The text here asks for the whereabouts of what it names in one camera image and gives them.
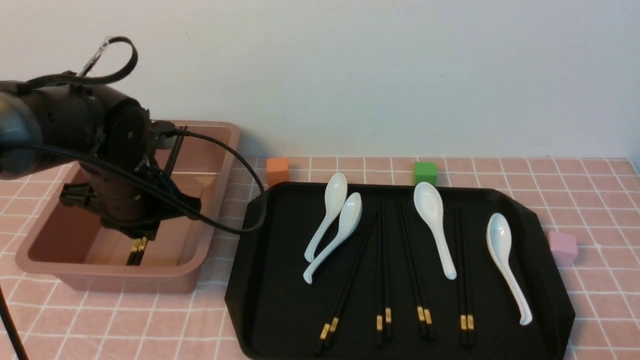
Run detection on pink cube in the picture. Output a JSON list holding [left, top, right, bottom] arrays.
[[547, 230, 579, 268]]

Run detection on orange cube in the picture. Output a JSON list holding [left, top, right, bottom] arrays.
[[266, 157, 290, 187]]

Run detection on black tripod leg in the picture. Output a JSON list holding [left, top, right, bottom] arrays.
[[0, 288, 29, 360]]

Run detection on white ceramic spoon right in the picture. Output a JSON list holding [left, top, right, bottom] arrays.
[[486, 213, 533, 326]]

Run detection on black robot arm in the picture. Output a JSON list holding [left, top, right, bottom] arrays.
[[1, 81, 202, 239]]

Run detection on pink checkered tablecloth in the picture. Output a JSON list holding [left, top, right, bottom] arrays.
[[0, 157, 640, 360]]

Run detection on white ceramic spoon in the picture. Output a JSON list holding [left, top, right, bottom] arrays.
[[302, 192, 362, 285], [304, 173, 348, 264], [413, 182, 457, 280], [486, 213, 533, 326]]

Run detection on black plastic tray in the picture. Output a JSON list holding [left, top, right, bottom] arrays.
[[225, 182, 576, 360]]

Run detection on pink rectangular plastic bin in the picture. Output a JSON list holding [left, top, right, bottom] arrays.
[[15, 137, 234, 293]]

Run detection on white ceramic spoon middle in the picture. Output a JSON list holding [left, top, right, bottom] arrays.
[[413, 182, 457, 280]]

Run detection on green cube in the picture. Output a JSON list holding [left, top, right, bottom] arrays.
[[413, 161, 439, 187]]

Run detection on white ceramic spoon far left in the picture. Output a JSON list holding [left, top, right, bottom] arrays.
[[304, 173, 348, 264]]

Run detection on black chopstick gold band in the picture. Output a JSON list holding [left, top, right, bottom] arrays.
[[314, 210, 380, 357], [132, 237, 147, 266], [453, 205, 469, 348], [375, 205, 384, 348], [125, 238, 144, 266], [322, 210, 379, 351], [397, 200, 429, 339], [456, 205, 476, 348], [402, 205, 435, 342], [381, 206, 393, 339]]

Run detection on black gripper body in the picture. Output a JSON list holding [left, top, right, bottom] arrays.
[[59, 120, 202, 241]]

